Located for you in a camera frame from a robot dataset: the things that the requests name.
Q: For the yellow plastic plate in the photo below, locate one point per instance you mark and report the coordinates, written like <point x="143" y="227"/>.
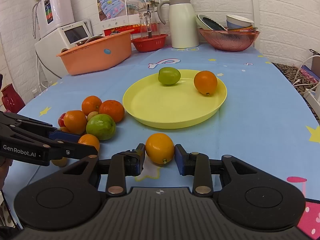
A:
<point x="172" y="107"/>

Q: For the white thermos jug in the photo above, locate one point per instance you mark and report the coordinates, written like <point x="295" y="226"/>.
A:
<point x="182" y="23"/>

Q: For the orange on plate right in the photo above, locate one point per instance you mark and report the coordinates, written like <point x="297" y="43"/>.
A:
<point x="205" y="82"/>

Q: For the red vase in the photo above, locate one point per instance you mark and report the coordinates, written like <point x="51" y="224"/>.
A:
<point x="11" y="99"/>

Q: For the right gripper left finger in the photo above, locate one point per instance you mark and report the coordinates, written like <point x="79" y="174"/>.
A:
<point x="123" y="164"/>

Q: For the white water purifier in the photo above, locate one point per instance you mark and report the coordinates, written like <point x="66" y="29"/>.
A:
<point x="52" y="14"/>

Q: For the orange plastic basket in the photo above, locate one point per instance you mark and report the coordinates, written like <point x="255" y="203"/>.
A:
<point x="98" y="55"/>

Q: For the red plastic basket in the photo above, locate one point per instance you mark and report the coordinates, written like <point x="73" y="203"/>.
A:
<point x="145" y="44"/>

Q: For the white tilted dish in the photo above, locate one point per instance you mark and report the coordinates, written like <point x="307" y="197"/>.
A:
<point x="207" y="23"/>

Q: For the small green mango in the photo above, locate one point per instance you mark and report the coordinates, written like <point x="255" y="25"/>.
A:
<point x="168" y="76"/>

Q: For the yellow-orange small orange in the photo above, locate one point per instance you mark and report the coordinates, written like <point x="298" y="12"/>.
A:
<point x="160" y="148"/>

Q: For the large green mango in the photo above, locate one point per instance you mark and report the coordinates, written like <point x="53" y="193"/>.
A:
<point x="101" y="126"/>

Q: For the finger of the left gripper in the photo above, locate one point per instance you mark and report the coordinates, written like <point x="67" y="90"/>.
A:
<point x="71" y="150"/>
<point x="60" y="135"/>

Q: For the large orange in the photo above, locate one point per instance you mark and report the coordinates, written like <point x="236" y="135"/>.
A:
<point x="75" y="121"/>

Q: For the small orange tangerine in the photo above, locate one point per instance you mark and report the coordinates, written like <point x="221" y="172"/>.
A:
<point x="91" y="140"/>

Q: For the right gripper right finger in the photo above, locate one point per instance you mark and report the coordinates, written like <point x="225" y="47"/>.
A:
<point x="197" y="165"/>

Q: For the white appliance with screen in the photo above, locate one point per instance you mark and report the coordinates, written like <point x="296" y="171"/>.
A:
<point x="49" y="47"/>

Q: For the back right tangerine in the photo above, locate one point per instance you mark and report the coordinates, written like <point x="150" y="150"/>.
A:
<point x="114" y="109"/>

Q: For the red apple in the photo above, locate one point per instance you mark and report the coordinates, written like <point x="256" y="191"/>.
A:
<point x="61" y="122"/>

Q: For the small brown longan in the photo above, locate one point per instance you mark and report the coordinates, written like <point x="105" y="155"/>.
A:
<point x="92" y="114"/>

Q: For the metal bowl in basket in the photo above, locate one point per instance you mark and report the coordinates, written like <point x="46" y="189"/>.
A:
<point x="93" y="38"/>

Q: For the stacked ceramic bowls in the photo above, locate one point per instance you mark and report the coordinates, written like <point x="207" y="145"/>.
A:
<point x="237" y="23"/>

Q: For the bedding poster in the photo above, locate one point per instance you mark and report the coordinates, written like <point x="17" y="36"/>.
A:
<point x="120" y="15"/>

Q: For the glass pitcher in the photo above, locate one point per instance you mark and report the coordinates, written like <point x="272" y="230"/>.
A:
<point x="148" y="23"/>

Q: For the pink glass bowl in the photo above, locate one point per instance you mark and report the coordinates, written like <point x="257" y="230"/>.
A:
<point x="232" y="41"/>

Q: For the back left tangerine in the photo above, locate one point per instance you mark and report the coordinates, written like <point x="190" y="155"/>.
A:
<point x="91" y="104"/>

